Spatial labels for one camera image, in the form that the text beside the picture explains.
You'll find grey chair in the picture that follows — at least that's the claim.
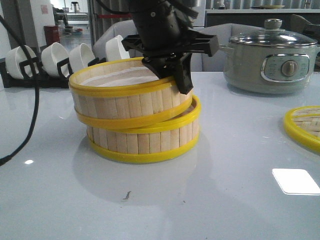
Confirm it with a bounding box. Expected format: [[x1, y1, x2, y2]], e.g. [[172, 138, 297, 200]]
[[190, 23, 261, 72], [92, 20, 138, 59]]

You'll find bamboo steamer basket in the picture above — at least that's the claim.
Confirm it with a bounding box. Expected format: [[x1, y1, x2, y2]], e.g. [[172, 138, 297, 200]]
[[86, 95, 201, 164], [69, 57, 192, 130]]

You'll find grey-green electric cooking pot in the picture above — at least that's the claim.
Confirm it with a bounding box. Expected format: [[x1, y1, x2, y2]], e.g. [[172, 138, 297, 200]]
[[219, 43, 320, 94]]

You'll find glass pot lid with knob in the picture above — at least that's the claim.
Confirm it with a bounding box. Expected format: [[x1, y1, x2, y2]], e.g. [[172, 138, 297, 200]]
[[229, 18, 318, 48]]

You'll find white bowl far left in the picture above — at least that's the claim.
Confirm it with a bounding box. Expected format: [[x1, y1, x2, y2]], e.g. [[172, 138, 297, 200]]
[[5, 45, 39, 80]]

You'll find white cabinet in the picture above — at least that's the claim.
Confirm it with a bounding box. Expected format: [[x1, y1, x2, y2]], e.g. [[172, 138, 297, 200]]
[[191, 0, 206, 30]]

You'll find black bowl rack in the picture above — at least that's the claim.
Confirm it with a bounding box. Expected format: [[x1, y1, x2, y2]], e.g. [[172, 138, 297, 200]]
[[0, 56, 107, 88]]

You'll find red bin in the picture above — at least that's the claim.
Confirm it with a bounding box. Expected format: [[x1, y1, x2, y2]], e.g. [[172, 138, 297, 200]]
[[43, 25, 60, 46]]

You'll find white bowl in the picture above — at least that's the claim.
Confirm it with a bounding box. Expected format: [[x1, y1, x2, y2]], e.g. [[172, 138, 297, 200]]
[[41, 42, 69, 77], [5, 45, 39, 80], [105, 35, 130, 62], [69, 43, 96, 73]]

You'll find bamboo steamer lid yellow rim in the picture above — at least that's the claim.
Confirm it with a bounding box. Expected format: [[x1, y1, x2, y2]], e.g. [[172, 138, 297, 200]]
[[283, 105, 320, 154]]

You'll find black cable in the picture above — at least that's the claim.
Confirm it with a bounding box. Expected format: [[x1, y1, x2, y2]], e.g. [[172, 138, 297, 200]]
[[0, 14, 41, 167]]

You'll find grey chair right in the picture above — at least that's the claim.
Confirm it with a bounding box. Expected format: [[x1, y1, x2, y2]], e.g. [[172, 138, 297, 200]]
[[190, 23, 261, 72]]

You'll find grey chair left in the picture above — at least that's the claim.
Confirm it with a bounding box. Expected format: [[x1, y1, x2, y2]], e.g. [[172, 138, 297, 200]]
[[92, 20, 138, 59]]

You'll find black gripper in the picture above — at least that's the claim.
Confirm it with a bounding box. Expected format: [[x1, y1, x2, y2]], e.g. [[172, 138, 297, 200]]
[[122, 0, 218, 95]]

